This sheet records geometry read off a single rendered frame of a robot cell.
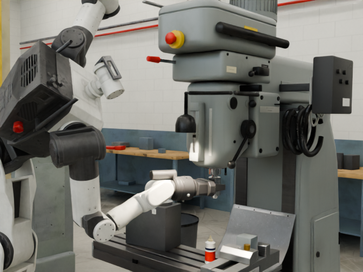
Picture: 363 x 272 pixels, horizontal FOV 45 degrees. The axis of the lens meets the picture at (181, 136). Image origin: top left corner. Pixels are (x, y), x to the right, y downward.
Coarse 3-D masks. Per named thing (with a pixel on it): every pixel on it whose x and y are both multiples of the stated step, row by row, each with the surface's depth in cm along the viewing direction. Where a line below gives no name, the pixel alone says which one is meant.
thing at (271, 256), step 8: (264, 248) 158; (264, 256) 158; (272, 256) 163; (208, 264) 150; (216, 264) 150; (224, 264) 152; (232, 264) 153; (240, 264) 150; (256, 264) 153; (264, 264) 158; (272, 264) 163; (280, 264) 167
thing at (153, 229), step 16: (160, 208) 185; (176, 208) 191; (128, 224) 196; (144, 224) 190; (160, 224) 186; (176, 224) 191; (128, 240) 196; (144, 240) 191; (160, 240) 186; (176, 240) 192
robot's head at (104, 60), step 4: (104, 56) 142; (108, 56) 143; (100, 60) 143; (104, 60) 141; (108, 60) 143; (112, 60) 144; (96, 64) 144; (100, 64) 143; (108, 64) 142; (112, 64) 143; (108, 68) 141; (116, 68) 143; (112, 72) 141; (116, 72) 143; (112, 76) 140; (116, 76) 141; (120, 76) 143
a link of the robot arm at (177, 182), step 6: (150, 174) 157; (156, 174) 156; (162, 174) 157; (168, 174) 158; (174, 174) 159; (156, 180) 159; (162, 180) 156; (168, 180) 156; (174, 180) 158; (180, 180) 158; (150, 186) 158; (174, 186) 157; (180, 186) 157; (174, 192) 157; (180, 192) 157; (174, 198) 158; (180, 198) 158
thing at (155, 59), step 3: (147, 57) 153; (150, 57) 152; (153, 57) 154; (156, 57) 155; (159, 57) 156; (147, 60) 153; (150, 60) 153; (153, 60) 154; (156, 60) 155; (159, 60) 156; (162, 60) 157; (165, 60) 159; (168, 60) 160; (171, 60) 161; (174, 60) 163; (171, 63) 162; (174, 63) 163
